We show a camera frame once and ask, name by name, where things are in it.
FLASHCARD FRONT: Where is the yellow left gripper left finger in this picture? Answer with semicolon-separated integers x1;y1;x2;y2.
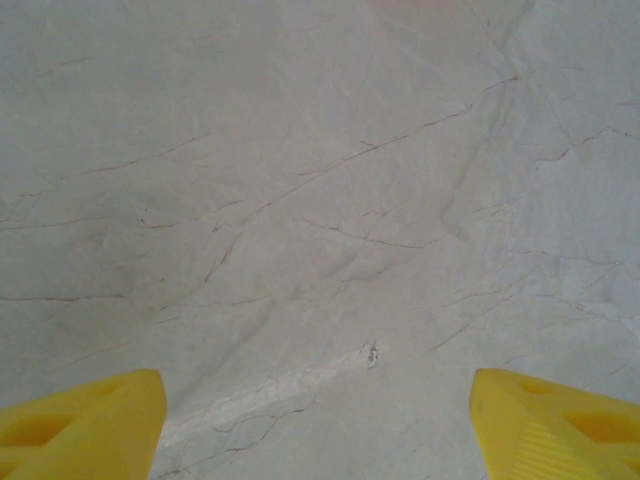
0;368;169;480

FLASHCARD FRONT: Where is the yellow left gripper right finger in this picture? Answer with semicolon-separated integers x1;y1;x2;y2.
469;367;640;480

